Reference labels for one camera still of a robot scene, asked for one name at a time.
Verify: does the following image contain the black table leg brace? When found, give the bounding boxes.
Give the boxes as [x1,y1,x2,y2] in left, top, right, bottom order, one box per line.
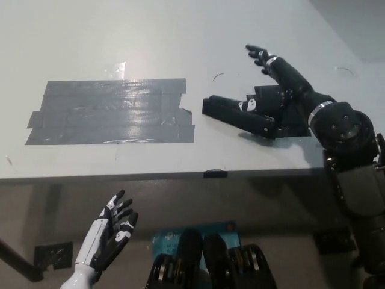
[0,238,45,283]

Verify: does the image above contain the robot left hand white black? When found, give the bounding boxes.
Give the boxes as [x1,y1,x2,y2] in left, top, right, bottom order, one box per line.
[73,189,140,270]

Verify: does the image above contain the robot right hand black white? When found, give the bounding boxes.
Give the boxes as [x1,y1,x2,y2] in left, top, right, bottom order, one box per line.
[237,44,335,127]

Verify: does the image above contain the black floor tape patch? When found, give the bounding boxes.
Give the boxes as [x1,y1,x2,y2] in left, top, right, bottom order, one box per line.
[34,241,74,270]

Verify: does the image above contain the clear tape piece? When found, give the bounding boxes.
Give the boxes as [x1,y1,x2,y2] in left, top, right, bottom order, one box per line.
[103,61,127,81]

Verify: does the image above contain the grey duct tape patch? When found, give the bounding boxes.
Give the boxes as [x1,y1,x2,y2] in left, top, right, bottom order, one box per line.
[25,78,196,146]

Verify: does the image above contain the teal label box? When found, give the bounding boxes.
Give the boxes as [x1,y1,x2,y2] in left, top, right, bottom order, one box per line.
[150,221,241,273]

